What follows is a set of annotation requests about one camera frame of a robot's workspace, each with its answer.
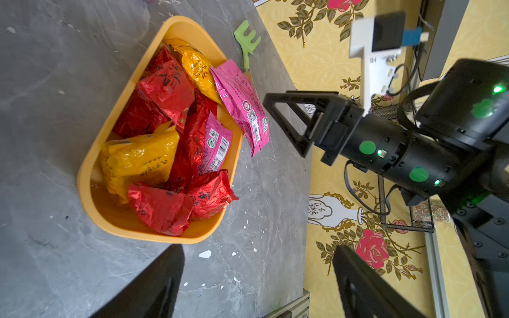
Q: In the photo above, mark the red tea bag top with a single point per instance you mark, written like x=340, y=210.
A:
x=166, y=84

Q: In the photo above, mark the long pink tea bag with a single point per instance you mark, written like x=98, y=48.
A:
x=241, y=100

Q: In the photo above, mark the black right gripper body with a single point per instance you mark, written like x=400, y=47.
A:
x=335, y=118

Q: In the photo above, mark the yellow plastic storage box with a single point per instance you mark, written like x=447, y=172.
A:
x=96, y=200

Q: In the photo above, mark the pink tea bag with barcode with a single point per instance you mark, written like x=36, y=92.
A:
x=217, y=144

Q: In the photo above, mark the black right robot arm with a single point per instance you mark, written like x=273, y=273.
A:
x=450, y=140

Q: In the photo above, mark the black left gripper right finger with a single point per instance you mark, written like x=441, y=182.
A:
x=363, y=292

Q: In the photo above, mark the green toy rake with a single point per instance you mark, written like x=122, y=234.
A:
x=248, y=45

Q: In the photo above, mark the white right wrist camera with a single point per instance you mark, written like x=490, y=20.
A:
x=378, y=41

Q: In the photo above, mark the red tea bag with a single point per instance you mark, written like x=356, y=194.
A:
x=162, y=211
x=211, y=192
x=166, y=84
x=190, y=151

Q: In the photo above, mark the yellow tea bag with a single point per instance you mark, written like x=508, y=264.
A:
x=143, y=159
x=198, y=68

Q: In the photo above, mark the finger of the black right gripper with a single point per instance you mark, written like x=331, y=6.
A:
x=299, y=115

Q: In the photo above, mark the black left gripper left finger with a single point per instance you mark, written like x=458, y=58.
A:
x=154, y=292

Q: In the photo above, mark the black wire basket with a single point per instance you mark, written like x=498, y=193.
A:
x=398, y=217

